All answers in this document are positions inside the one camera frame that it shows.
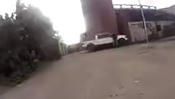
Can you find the dark trees and bushes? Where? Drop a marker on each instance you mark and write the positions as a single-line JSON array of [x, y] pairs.
[[20, 42]]

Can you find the pale graffitied wall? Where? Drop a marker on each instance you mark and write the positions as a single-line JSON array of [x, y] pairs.
[[143, 30]]

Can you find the street lamp pole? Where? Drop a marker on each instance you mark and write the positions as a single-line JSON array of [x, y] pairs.
[[141, 10]]

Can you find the white pickup truck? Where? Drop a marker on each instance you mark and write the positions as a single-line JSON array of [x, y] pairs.
[[102, 40]]

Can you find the red brick industrial building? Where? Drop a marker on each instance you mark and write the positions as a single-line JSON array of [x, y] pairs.
[[137, 15]]

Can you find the brown dirt road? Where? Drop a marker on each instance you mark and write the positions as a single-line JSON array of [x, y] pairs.
[[90, 82]]

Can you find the red cylindrical tank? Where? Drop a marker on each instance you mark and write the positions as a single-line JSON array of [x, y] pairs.
[[97, 10]]

